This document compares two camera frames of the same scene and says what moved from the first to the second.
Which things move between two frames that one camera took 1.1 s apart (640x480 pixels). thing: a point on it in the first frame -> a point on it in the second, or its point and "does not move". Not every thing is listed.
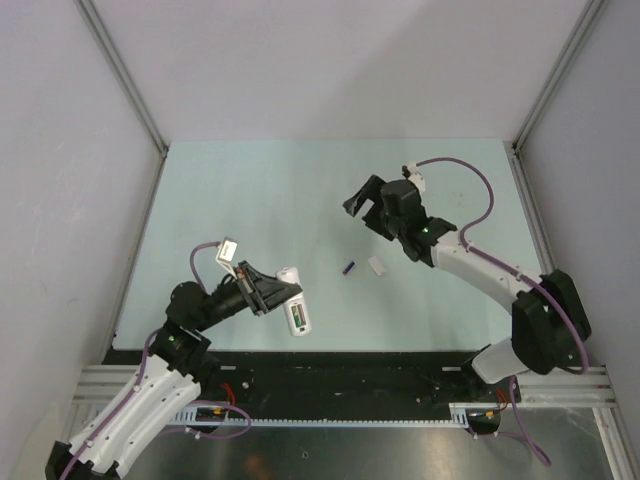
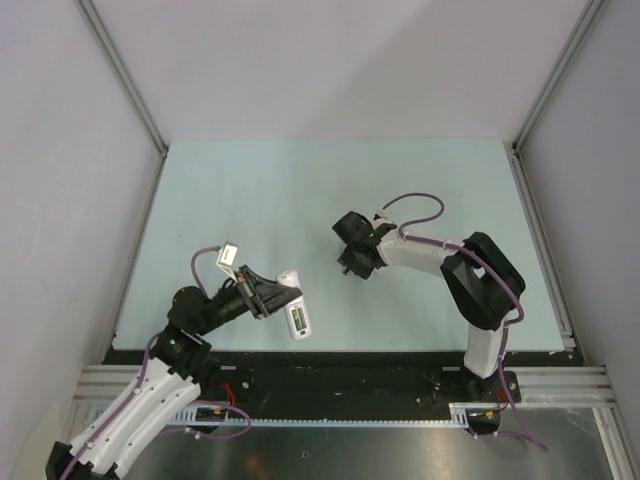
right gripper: [368, 191] -> [360, 270]
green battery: [297, 317] does not move
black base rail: [343, 384] does not move
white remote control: [296, 310] does not move
